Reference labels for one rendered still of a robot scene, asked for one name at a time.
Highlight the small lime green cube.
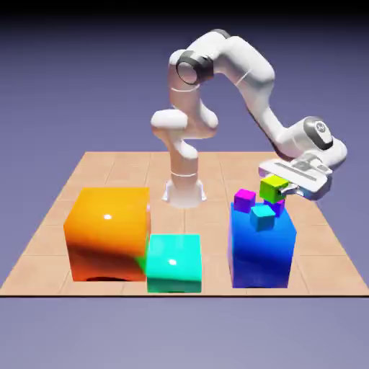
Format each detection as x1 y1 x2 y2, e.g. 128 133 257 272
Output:
259 175 290 203

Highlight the large turquoise box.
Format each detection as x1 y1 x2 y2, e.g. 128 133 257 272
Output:
145 234 203 294

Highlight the small cyan cube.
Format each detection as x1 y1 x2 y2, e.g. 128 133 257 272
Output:
249 203 277 233

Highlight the small purple cube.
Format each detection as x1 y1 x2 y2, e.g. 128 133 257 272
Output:
263 197 286 218

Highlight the small magenta cube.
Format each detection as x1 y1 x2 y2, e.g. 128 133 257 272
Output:
233 188 257 214

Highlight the large orange box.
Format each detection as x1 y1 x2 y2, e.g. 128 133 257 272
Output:
63 187 151 283

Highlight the large blue box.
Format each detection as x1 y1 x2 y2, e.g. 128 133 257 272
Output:
228 201 298 290

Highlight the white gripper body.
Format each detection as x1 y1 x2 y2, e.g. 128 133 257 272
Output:
258 159 333 201

